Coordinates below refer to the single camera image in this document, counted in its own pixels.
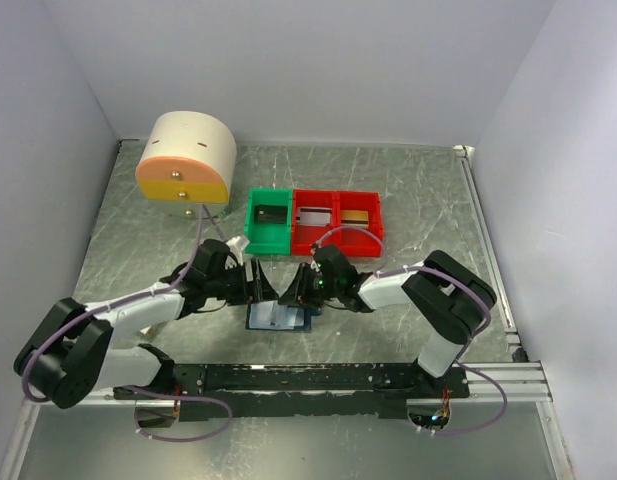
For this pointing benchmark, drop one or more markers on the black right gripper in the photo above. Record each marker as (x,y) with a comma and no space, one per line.
(299,293)

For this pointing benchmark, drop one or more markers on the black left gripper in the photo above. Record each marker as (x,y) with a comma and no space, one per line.
(259,289)

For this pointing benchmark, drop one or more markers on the blue leather card holder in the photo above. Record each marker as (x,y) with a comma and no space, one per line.
(270,316)

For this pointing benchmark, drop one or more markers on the dark card with chip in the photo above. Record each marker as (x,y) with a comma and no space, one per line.
(270,214)

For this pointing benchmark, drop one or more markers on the white magnetic stripe card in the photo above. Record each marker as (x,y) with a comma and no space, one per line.
(313,216)

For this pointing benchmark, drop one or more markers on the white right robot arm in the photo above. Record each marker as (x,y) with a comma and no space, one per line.
(455,302)

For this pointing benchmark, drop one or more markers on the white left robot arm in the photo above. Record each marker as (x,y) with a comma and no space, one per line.
(71,353)

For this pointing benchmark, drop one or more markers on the gold card in red bin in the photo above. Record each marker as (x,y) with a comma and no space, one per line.
(356,218)

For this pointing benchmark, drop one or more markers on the green plastic bin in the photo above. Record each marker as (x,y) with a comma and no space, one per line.
(268,239)

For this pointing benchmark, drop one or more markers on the red plastic double bin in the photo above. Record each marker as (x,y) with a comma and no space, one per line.
(352,241)

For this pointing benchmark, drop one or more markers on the cream round drawer cabinet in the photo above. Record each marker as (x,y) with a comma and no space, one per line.
(189,160)

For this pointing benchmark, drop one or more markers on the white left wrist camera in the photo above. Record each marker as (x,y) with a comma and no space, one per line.
(238,244)

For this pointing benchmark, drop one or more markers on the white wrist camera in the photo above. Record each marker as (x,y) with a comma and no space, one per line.
(318,247)
(238,244)

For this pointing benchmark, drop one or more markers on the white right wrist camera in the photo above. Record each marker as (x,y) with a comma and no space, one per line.
(318,247)

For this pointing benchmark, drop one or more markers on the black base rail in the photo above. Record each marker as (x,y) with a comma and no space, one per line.
(381,389)

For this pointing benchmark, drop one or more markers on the aluminium frame rail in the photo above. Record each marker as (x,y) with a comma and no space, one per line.
(521,382)

